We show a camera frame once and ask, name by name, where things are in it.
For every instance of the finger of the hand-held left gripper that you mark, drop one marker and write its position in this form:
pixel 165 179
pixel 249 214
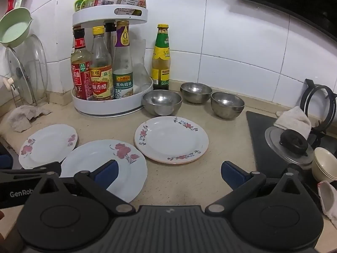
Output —
pixel 5 162
pixel 50 168

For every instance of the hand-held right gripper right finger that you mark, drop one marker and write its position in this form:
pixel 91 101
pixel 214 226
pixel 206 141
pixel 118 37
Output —
pixel 233 175

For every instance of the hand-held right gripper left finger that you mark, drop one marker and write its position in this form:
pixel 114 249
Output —
pixel 106 174

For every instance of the small pink flower plate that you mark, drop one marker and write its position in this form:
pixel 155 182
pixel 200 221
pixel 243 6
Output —
pixel 47 145

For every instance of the large pink flower plate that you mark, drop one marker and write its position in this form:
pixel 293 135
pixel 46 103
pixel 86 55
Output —
pixel 87 160

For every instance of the steel bowl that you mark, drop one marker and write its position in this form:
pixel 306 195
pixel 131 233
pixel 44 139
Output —
pixel 196 92
pixel 162 102
pixel 227 105

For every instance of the floral rim plate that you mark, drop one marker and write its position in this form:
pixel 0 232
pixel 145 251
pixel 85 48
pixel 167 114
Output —
pixel 171 139

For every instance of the black glass gas stove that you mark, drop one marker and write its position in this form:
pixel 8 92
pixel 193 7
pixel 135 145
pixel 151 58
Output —
pixel 259 137

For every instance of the grey dish rag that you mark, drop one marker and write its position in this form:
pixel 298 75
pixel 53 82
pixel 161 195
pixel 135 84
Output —
pixel 23 114

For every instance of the white two-tier spice rack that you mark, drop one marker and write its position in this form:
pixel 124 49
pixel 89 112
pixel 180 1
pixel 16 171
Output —
pixel 110 109

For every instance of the white folded towel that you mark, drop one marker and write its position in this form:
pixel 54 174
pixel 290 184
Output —
pixel 293 120

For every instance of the yellow cap vinegar bottle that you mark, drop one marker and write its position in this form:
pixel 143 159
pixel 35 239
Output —
pixel 102 84

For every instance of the red label soy sauce bottle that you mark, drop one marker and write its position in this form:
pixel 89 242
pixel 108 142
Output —
pixel 80 81

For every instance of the cream ceramic bowl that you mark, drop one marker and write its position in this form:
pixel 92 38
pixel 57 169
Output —
pixel 325 163

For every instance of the purple label sauce bottle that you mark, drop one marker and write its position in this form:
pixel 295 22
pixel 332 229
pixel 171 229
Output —
pixel 123 81

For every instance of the white and pink cloth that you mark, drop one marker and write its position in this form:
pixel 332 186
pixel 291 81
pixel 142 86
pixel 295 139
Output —
pixel 327 197

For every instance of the glass pot lid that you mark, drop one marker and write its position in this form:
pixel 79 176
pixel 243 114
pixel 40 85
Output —
pixel 31 66

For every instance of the black burner pan support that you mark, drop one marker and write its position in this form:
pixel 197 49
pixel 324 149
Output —
pixel 317 97

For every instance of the green label sauce bottle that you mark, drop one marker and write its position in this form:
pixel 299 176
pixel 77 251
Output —
pixel 161 58

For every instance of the green plastic ladle pan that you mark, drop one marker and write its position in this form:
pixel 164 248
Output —
pixel 14 29

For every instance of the black cap dark bottle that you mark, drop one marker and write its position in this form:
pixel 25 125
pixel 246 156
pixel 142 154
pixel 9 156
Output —
pixel 109 35

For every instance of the green plastic cup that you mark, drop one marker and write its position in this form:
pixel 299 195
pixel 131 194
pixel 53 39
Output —
pixel 85 2

